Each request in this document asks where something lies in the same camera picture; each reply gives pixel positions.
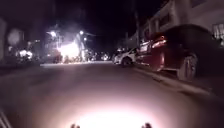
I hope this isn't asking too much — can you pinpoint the white car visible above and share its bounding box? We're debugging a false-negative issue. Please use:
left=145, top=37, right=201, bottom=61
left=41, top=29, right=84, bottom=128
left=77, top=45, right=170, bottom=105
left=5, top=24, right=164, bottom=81
left=112, top=47, right=139, bottom=68

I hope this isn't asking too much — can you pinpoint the street lamp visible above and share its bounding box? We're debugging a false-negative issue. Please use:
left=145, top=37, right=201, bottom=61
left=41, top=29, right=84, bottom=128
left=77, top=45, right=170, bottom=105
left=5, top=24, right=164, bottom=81
left=78, top=29, right=86, bottom=37

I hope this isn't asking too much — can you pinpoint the brightly lit shopfront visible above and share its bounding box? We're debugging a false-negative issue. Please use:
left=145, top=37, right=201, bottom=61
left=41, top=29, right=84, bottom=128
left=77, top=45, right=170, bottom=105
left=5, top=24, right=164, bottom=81
left=46, top=31, right=88, bottom=64

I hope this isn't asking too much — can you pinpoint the concrete kerb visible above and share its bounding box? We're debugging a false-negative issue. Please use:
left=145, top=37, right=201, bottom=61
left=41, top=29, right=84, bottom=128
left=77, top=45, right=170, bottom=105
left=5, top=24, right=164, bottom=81
left=133, top=65, right=214, bottom=98

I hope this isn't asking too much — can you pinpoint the dark red car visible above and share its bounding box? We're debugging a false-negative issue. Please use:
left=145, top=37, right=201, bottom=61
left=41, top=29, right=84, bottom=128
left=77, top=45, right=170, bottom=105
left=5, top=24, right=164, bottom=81
left=135, top=25, right=224, bottom=83

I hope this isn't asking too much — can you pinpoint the pale building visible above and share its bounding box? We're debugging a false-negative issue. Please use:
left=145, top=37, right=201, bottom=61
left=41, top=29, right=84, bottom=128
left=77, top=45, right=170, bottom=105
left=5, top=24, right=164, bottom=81
left=128, top=0, right=224, bottom=48

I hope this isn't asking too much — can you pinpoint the utility pole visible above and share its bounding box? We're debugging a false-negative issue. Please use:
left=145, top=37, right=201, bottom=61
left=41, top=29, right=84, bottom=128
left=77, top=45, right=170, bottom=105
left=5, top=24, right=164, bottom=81
left=134, top=0, right=141, bottom=48

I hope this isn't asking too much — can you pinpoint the dark asphalt road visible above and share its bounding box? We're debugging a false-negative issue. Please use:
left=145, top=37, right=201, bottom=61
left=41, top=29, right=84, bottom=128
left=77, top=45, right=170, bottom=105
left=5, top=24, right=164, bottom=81
left=0, top=60, right=224, bottom=128

